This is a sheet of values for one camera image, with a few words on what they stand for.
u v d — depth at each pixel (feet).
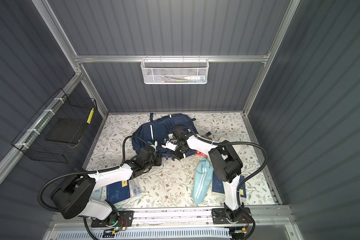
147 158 2.30
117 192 2.67
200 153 3.16
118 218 2.37
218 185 2.73
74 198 1.40
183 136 2.32
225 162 1.74
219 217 2.41
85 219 2.28
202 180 2.69
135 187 2.71
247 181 1.76
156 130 3.54
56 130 2.38
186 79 2.93
